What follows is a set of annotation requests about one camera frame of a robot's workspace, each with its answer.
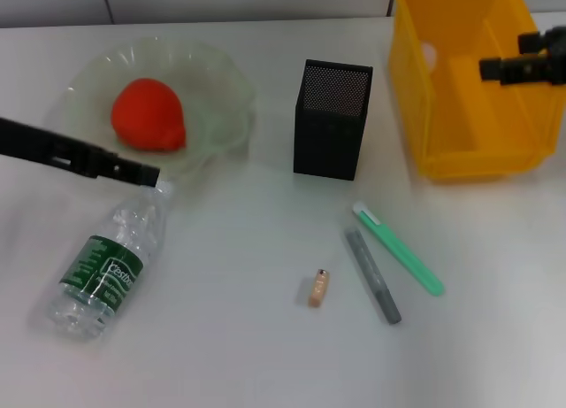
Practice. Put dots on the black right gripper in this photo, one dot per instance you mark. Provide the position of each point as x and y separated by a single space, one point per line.
559 58

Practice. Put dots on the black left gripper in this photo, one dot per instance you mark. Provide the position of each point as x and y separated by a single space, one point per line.
24 140

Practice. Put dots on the orange fruit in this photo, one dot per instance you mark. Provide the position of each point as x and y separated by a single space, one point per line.
146 113

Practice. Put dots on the clear water bottle green label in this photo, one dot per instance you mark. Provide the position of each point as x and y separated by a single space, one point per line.
106 271

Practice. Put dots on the mint green pen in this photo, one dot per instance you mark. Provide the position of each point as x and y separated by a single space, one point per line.
398 248

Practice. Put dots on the small beige eraser stick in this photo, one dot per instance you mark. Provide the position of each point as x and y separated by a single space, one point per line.
318 290

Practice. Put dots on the grey marker pen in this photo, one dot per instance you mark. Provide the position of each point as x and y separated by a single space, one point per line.
376 279

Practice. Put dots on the pale green glass fruit plate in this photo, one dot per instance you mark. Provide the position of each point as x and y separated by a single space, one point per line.
208 89

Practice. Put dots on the black mesh pen holder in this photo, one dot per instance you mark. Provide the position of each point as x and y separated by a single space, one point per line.
327 142

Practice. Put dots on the yellow plastic bin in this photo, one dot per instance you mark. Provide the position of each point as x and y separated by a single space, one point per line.
464 116

